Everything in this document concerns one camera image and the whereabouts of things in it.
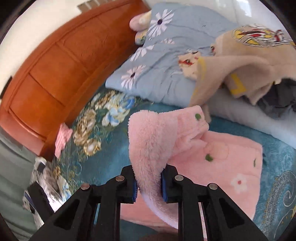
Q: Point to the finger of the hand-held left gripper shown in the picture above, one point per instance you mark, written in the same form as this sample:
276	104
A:
40	198

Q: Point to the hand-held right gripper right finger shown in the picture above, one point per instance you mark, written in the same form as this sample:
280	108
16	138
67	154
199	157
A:
164	188

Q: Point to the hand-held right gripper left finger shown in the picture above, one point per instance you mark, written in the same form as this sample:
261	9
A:
133	191

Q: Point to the pink fleece floral garment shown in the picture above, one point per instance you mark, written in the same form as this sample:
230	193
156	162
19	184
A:
219	162

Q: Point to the clutter beside bed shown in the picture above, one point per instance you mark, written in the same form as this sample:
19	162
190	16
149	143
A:
49	173

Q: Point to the teal floral bedsheet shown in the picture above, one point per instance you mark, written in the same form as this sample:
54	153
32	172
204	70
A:
111	143

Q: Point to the pink checked cloth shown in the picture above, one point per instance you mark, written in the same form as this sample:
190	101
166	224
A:
62	139

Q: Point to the blue-grey daisy quilt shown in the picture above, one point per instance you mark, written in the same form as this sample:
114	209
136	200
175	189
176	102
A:
166	76

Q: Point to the wooden headboard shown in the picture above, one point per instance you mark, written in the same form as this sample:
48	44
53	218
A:
57	81

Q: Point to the cream cartoon print garment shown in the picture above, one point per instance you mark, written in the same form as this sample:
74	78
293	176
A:
189	67

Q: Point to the dark grey garment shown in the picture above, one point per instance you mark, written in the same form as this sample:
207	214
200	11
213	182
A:
277	102

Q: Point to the yellow floral pillow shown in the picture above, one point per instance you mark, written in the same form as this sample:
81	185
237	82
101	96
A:
140	38

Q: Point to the beige cartoon print sweater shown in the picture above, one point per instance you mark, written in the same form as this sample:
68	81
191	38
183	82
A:
249	60

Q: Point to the pink floral pillow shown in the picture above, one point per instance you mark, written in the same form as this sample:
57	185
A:
138	22

